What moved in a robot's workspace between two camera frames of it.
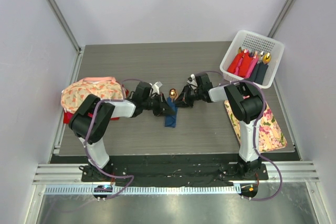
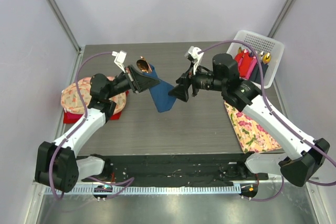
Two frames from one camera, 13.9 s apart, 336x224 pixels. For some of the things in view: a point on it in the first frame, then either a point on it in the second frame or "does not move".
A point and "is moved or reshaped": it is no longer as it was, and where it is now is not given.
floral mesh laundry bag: (73, 95) does not move
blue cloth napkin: (171, 120) is moved or reshaped
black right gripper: (183, 100) to (181, 91)
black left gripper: (163, 108) to (138, 82)
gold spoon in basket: (266, 57) does not move
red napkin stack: (67, 117) does not move
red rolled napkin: (246, 62) does not move
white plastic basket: (252, 42) does not move
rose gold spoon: (173, 94) is moved or reshaped
